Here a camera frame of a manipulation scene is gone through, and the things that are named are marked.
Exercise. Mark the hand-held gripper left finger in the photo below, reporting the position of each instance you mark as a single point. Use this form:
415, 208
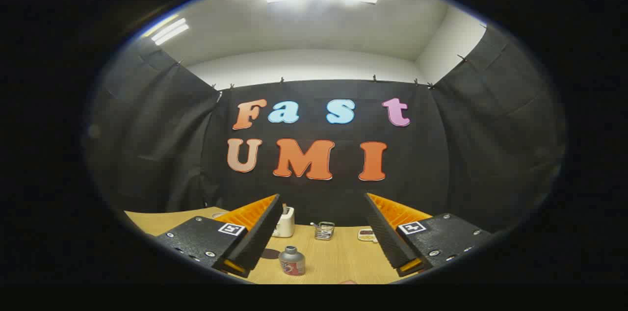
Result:
255, 242

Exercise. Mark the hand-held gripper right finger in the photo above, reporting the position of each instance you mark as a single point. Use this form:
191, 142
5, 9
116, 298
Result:
387, 237

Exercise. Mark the dark brown round coaster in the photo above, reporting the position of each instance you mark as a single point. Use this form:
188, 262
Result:
271, 253

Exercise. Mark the silver bottle with red label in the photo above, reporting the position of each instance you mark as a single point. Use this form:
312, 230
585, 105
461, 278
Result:
292, 262

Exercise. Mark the white divided condiment dish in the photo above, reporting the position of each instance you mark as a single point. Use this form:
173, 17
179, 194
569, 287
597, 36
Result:
367, 235

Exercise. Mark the white toaster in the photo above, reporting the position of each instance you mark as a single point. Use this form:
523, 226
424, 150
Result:
285, 225

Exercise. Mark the wooden table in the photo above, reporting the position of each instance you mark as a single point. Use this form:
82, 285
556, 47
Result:
338, 257

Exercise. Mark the black backdrop cloth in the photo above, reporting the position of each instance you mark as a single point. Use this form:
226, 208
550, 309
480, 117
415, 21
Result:
441, 154

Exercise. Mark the double strip ceiling light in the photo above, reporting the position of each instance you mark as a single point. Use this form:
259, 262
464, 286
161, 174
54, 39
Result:
167, 31

